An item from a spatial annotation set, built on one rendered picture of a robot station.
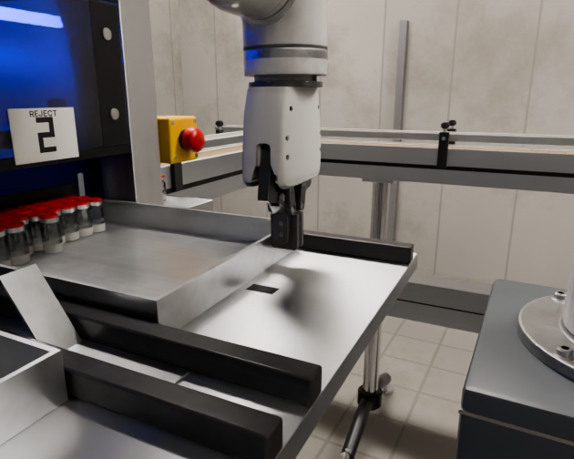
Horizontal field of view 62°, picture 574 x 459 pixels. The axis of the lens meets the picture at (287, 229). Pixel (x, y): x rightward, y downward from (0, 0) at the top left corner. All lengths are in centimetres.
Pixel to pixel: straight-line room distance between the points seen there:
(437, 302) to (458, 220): 161
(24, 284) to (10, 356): 6
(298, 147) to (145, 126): 32
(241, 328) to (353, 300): 11
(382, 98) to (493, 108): 63
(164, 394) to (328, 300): 21
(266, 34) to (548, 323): 36
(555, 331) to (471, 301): 94
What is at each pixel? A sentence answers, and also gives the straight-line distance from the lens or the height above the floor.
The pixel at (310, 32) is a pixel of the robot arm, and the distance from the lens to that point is 47.
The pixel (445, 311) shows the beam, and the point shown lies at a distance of 143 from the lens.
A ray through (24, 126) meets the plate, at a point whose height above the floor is 103.
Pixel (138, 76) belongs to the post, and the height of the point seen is 109.
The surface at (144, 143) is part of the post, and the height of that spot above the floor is 100.
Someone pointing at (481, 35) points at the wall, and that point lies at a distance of 292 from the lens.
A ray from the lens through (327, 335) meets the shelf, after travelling 39.
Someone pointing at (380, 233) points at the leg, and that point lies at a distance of 141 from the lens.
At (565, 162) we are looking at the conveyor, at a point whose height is 91.
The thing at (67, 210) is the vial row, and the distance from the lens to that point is 67.
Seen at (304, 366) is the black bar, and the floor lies 90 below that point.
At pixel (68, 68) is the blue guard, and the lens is 66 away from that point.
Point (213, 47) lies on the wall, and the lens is 358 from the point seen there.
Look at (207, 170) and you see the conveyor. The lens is 105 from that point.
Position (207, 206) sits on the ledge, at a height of 87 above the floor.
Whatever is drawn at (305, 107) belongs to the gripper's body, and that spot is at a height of 105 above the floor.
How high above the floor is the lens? 106
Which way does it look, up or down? 16 degrees down
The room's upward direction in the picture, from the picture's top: straight up
